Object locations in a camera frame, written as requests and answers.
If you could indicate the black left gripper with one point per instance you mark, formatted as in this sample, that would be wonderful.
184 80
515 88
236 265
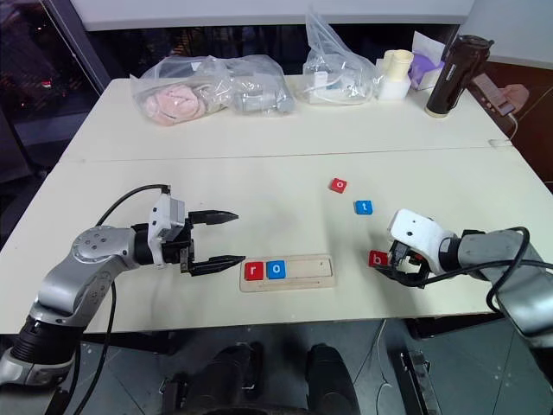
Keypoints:
177 250

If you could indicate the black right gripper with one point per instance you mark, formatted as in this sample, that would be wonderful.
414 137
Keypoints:
411 261

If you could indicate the red letter b block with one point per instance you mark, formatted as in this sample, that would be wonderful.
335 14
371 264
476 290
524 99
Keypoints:
378 259

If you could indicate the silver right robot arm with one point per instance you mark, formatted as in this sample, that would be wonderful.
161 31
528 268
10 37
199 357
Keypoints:
510 259

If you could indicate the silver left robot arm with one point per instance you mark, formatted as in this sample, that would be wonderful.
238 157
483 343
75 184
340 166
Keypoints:
82 276

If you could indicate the red letter r block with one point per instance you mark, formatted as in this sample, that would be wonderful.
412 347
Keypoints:
254 270

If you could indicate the blue letter o block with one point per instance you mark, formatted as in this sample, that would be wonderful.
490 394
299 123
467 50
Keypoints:
276 269

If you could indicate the blue letter t block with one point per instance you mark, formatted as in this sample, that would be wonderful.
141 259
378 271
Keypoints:
364 207

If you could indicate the wooden letter tray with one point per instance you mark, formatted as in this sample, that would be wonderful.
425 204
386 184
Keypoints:
298 279

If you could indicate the red letter o block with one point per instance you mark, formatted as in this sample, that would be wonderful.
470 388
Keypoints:
339 185

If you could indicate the bystander's bare hand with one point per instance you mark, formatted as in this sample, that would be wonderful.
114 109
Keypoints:
518 95

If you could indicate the dark rounded shape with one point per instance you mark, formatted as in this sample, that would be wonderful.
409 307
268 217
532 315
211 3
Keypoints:
330 380
224 380

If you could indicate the plastic bag with pink item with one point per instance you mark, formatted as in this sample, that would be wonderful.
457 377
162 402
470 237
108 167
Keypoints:
177 97

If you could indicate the plastic bag with grey parts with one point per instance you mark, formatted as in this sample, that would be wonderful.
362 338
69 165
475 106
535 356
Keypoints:
263 93

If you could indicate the black drink bottle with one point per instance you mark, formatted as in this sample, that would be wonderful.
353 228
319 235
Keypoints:
453 73

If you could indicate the plastic bag with white parts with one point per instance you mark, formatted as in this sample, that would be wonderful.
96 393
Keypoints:
334 73

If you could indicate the box of purple gloves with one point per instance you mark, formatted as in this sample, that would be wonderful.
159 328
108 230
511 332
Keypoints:
425 65

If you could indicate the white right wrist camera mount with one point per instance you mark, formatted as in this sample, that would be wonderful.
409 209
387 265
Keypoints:
417 235

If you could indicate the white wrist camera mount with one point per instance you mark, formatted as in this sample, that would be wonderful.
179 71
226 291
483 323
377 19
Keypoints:
417 235
166 218

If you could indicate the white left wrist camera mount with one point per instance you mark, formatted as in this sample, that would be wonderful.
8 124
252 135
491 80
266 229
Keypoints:
166 218

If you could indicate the black metal bracket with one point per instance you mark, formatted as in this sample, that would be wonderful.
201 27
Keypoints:
417 380

